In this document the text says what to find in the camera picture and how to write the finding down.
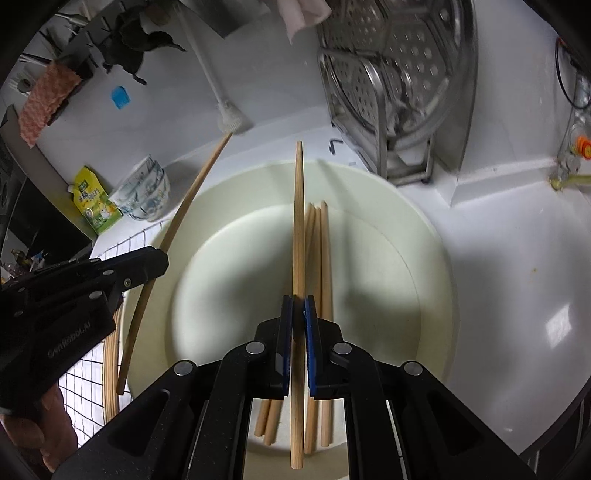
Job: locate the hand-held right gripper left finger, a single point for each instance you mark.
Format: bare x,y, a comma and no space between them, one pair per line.
287,346

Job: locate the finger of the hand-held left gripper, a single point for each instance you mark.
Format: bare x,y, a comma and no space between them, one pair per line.
138,267

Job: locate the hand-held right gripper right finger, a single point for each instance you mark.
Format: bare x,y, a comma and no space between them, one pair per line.
311,350

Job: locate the pile of wooden chopsticks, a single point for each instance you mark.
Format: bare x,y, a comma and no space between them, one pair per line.
110,369

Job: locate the light wooden chopstick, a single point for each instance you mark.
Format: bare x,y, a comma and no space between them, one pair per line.
310,240
184,207
299,230
317,249
262,420

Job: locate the white round basin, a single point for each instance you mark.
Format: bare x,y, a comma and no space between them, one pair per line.
392,286

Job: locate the person's left hand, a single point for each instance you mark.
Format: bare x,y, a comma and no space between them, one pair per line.
60,429

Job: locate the white black grid cloth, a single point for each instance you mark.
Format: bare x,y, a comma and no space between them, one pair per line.
83,383

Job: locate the yellow green seasoning pouch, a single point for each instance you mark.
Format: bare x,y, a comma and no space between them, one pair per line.
94,203

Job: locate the blue silicone brush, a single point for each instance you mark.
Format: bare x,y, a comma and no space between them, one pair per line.
121,98

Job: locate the orange pink dish cloth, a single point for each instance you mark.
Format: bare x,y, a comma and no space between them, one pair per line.
46,101

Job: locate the small black hook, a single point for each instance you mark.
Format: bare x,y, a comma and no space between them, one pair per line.
333,145

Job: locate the steel dish rack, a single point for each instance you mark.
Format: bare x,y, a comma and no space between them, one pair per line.
406,161

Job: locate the dark green leafy plant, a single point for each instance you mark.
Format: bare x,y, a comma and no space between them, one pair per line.
134,41

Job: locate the small perforated steel steamer plate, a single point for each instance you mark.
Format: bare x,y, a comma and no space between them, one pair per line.
355,101

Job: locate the steel cleaver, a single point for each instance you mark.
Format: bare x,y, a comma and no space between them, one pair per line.
240,18

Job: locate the pale pink rag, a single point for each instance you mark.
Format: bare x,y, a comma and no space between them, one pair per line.
304,14

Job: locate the large perforated steel steamer plate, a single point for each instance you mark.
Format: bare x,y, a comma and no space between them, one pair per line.
425,69

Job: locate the yellow tube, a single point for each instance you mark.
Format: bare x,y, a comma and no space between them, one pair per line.
572,181

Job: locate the clear bottle with orange cap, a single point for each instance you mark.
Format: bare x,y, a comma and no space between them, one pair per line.
577,138

